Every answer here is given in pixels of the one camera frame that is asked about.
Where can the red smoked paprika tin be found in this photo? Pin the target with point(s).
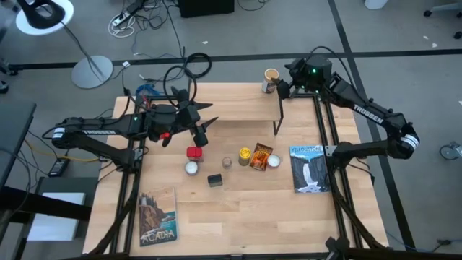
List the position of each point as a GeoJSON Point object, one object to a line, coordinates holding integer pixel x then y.
{"type": "Point", "coordinates": [195, 152]}

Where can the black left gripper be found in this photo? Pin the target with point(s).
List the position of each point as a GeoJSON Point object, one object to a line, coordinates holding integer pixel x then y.
{"type": "Point", "coordinates": [188, 116]}

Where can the white cabinet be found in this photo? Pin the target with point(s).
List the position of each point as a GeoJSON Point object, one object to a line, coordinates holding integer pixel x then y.
{"type": "Point", "coordinates": [54, 216]}

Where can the white floor object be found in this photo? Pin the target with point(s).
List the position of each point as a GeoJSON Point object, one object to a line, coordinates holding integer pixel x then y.
{"type": "Point", "coordinates": [375, 3]}

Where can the black power adapter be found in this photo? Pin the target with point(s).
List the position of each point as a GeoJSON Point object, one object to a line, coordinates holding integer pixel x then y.
{"type": "Point", "coordinates": [58, 167]}

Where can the black square spice tin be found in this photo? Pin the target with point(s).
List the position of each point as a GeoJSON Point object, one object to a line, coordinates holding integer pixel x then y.
{"type": "Point", "coordinates": [215, 179]}

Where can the black flat bar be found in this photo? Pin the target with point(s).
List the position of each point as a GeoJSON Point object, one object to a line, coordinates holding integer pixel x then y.
{"type": "Point", "coordinates": [43, 204]}

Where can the wooden shelf with black frame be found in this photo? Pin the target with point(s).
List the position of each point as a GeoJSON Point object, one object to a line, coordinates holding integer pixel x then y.
{"type": "Point", "coordinates": [238, 104]}

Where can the Acadia poster book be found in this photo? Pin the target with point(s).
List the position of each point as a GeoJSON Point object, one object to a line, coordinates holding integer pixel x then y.
{"type": "Point", "coordinates": [157, 216]}

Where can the grey chair base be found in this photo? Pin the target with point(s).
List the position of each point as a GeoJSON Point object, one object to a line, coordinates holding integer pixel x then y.
{"type": "Point", "coordinates": [447, 7]}

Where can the orange spice pouch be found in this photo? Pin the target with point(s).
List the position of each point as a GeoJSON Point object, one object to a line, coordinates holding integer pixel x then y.
{"type": "Point", "coordinates": [260, 157]}

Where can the small glass spice jar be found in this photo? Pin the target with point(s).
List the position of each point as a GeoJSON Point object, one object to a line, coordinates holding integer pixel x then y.
{"type": "Point", "coordinates": [226, 162]}

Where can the black desk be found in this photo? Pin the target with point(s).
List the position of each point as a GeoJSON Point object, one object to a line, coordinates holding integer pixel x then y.
{"type": "Point", "coordinates": [14, 137]}

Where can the yellow-lidded dark spice jar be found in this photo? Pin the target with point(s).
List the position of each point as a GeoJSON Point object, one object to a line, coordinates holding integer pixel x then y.
{"type": "Point", "coordinates": [244, 153]}

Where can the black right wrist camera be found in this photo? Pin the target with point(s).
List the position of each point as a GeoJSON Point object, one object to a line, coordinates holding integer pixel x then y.
{"type": "Point", "coordinates": [283, 90]}

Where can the Yellowstone poster book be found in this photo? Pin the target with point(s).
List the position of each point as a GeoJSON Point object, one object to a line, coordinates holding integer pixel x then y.
{"type": "Point", "coordinates": [308, 169]}

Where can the black aluminium table frame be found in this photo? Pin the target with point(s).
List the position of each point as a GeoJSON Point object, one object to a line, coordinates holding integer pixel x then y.
{"type": "Point", "coordinates": [333, 253]}

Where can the grey caster wheel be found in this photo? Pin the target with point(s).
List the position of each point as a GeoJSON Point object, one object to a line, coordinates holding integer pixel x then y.
{"type": "Point", "coordinates": [449, 151]}

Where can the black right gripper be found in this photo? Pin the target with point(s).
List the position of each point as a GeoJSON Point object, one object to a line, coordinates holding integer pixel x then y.
{"type": "Point", "coordinates": [296, 74]}

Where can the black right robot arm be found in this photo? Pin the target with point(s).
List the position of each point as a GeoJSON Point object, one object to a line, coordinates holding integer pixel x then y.
{"type": "Point", "coordinates": [368, 113]}

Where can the tan-lidded white spice canister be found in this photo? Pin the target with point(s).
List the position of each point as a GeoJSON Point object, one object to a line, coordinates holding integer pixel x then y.
{"type": "Point", "coordinates": [270, 75]}

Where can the purple patterned candle tin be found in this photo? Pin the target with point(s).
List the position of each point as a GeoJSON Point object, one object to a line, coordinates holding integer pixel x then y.
{"type": "Point", "coordinates": [191, 168]}

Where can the floor lamp with round base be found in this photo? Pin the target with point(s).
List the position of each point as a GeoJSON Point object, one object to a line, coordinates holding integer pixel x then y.
{"type": "Point", "coordinates": [92, 72]}

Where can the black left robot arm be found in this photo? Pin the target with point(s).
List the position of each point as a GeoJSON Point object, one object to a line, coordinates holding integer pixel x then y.
{"type": "Point", "coordinates": [119, 127]}

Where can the black box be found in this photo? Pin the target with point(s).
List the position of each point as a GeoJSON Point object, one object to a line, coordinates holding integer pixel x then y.
{"type": "Point", "coordinates": [205, 8]}

